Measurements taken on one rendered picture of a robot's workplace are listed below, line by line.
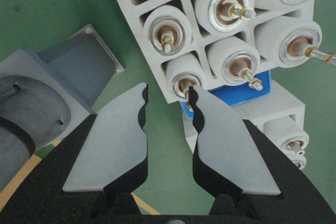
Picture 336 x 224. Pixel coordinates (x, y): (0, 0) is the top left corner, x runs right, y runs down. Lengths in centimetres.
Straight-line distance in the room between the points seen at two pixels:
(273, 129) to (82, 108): 55
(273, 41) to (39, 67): 45
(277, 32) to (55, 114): 46
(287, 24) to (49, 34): 68
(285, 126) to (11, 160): 64
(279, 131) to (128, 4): 55
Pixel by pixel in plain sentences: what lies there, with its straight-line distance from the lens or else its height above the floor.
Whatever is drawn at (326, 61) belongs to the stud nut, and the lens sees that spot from 36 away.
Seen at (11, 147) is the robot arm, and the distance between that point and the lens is 33.
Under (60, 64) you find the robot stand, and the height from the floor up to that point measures 24.
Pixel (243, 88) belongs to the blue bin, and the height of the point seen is 5.
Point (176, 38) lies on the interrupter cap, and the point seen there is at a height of 25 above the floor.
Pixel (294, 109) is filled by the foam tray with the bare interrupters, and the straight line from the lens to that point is 63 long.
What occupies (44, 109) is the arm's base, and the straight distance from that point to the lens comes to 36.
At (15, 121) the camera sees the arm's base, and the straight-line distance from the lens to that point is 34.
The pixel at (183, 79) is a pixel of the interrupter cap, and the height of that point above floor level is 25.
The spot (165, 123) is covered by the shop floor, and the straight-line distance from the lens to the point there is 76.
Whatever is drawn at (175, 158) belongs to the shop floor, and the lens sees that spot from 97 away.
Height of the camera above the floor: 57
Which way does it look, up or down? 57 degrees down
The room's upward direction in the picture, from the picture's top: 179 degrees clockwise
